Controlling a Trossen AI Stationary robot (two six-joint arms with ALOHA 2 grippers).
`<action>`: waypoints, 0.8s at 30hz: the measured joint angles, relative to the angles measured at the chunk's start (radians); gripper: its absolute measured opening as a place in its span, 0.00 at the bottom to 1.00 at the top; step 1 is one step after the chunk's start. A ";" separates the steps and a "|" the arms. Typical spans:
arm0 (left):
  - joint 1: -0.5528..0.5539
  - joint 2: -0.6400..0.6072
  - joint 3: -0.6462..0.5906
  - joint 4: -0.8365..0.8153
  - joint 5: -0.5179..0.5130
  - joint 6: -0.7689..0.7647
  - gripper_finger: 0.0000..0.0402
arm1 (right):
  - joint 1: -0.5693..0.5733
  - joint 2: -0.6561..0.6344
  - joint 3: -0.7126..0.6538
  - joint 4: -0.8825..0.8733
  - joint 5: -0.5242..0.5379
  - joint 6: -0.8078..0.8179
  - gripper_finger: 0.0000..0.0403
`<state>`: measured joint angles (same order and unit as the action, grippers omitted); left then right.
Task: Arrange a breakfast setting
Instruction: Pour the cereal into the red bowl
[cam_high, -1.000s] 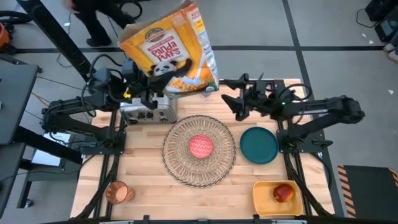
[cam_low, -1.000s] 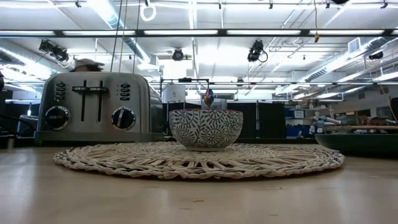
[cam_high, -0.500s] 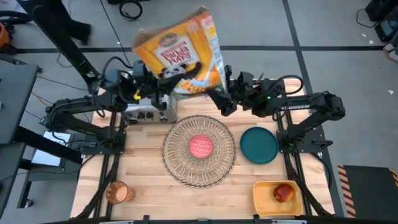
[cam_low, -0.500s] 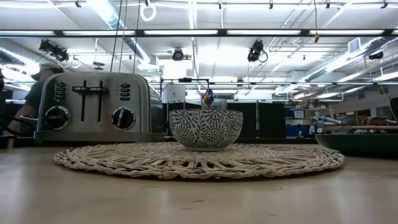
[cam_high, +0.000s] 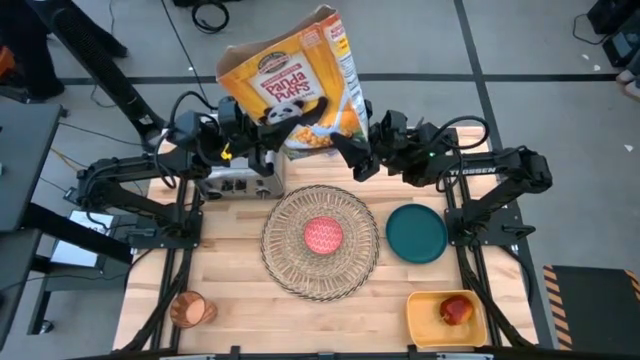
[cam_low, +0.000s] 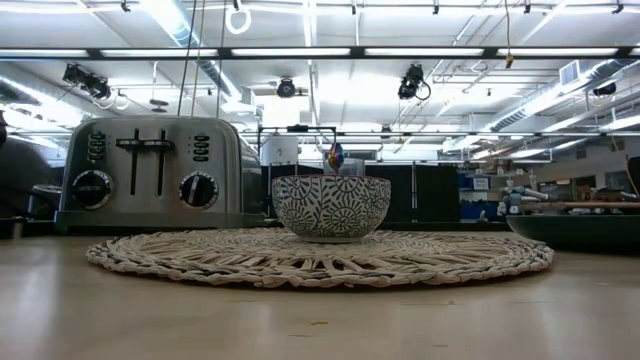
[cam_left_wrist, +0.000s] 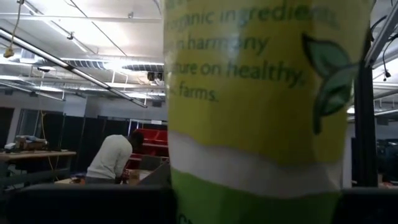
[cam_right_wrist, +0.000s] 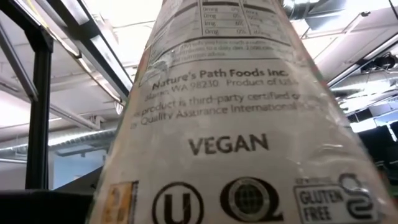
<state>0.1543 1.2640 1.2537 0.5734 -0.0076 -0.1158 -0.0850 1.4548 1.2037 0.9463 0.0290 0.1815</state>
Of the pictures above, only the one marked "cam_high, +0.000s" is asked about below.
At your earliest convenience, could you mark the coiled black cable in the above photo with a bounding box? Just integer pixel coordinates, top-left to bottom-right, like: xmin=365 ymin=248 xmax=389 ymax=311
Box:
xmin=191 ymin=0 xmax=231 ymax=35

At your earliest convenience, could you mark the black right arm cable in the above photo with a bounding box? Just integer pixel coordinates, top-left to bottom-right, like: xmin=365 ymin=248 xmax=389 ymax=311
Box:
xmin=434 ymin=115 xmax=494 ymax=194

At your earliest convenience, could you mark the black desk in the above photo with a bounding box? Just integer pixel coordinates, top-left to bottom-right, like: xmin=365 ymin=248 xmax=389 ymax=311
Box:
xmin=0 ymin=102 xmax=64 ymax=234

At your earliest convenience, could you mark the red apple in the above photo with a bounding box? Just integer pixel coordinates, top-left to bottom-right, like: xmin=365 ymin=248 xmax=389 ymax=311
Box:
xmin=439 ymin=294 xmax=474 ymax=327

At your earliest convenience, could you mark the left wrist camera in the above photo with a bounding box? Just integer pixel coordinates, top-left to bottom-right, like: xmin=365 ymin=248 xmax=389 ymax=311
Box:
xmin=217 ymin=96 xmax=246 ymax=126

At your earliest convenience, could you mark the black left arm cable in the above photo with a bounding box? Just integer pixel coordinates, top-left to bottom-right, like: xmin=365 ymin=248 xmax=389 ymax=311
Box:
xmin=153 ymin=91 xmax=221 ymax=189

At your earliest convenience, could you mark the patterned ceramic bowl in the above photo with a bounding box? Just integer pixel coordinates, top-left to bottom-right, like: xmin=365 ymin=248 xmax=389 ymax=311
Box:
xmin=303 ymin=216 xmax=345 ymax=255

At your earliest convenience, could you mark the amber glass cup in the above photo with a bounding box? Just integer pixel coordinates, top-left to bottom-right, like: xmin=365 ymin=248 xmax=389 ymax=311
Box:
xmin=169 ymin=290 xmax=219 ymax=330

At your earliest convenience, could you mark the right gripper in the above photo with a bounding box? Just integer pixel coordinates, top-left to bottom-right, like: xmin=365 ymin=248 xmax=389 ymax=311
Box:
xmin=329 ymin=110 xmax=419 ymax=183

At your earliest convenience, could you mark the teal plate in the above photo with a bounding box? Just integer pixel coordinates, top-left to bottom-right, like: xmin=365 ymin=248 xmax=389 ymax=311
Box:
xmin=385 ymin=203 xmax=449 ymax=265

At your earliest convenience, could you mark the black mesh column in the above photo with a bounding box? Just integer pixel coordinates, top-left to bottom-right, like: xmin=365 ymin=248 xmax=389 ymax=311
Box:
xmin=29 ymin=0 xmax=166 ymax=146

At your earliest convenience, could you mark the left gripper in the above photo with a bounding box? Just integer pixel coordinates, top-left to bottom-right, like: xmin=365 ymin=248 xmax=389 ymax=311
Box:
xmin=218 ymin=97 xmax=307 ymax=177

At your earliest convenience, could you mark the person's foot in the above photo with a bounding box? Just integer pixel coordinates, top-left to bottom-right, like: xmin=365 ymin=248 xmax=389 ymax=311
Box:
xmin=615 ymin=49 xmax=640 ymax=101

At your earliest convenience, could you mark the stainless steel toaster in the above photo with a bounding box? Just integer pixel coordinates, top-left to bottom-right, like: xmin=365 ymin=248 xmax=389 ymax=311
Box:
xmin=197 ymin=149 xmax=286 ymax=201

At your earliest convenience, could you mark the yellow plastic bin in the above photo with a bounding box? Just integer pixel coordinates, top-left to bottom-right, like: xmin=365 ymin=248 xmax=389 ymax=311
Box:
xmin=405 ymin=289 xmax=489 ymax=350

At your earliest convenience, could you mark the person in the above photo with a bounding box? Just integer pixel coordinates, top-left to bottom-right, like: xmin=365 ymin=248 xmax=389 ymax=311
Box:
xmin=0 ymin=0 xmax=66 ymax=101

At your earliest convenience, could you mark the black equipment case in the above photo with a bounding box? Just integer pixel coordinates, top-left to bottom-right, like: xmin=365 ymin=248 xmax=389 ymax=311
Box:
xmin=587 ymin=0 xmax=640 ymax=69

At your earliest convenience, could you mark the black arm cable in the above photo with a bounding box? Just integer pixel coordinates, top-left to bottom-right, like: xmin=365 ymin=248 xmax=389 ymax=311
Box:
xmin=153 ymin=91 xmax=221 ymax=189
xmin=434 ymin=115 xmax=494 ymax=194

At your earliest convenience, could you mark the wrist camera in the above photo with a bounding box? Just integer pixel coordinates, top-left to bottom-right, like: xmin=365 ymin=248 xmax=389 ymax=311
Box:
xmin=217 ymin=96 xmax=246 ymax=126
xmin=382 ymin=109 xmax=409 ymax=139

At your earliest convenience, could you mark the round woven placemat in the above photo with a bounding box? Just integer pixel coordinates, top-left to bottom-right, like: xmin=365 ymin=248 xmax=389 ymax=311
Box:
xmin=259 ymin=184 xmax=381 ymax=303

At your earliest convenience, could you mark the Panda Puffs cereal box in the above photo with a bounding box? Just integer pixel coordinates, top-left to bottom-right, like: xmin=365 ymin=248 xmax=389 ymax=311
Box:
xmin=215 ymin=3 xmax=371 ymax=151

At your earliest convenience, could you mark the white tablet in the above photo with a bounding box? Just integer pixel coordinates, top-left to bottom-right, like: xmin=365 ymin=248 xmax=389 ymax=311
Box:
xmin=49 ymin=209 xmax=114 ymax=269

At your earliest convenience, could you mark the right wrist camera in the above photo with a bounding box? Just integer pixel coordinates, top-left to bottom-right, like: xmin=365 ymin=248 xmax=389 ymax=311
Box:
xmin=382 ymin=109 xmax=409 ymax=139

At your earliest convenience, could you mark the black hazard-striped mat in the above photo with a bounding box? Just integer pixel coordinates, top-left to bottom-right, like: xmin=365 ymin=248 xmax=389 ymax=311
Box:
xmin=542 ymin=264 xmax=640 ymax=354

